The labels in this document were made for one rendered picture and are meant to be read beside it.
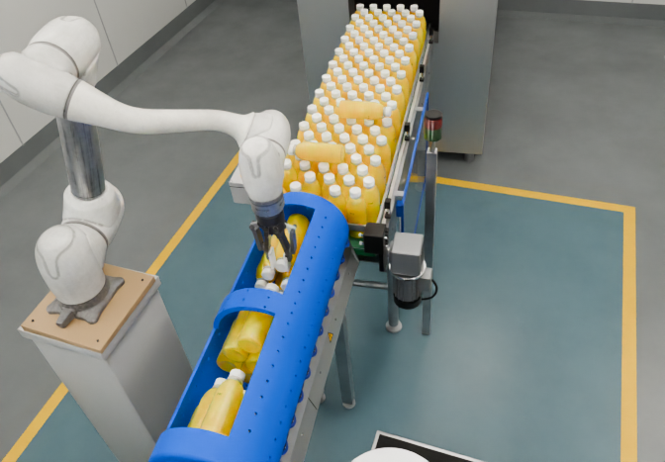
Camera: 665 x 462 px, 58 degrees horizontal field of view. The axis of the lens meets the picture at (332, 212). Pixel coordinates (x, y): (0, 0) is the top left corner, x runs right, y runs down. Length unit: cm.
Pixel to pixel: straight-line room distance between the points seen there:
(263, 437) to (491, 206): 252
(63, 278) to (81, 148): 38
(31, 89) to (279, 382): 88
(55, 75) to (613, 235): 294
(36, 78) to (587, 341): 254
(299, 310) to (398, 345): 141
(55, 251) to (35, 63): 57
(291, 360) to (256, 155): 52
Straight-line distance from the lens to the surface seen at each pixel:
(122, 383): 209
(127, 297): 201
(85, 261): 189
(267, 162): 146
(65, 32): 163
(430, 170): 226
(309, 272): 167
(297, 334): 157
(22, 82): 152
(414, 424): 275
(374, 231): 205
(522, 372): 294
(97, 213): 196
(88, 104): 150
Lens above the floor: 243
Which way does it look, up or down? 42 degrees down
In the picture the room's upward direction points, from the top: 7 degrees counter-clockwise
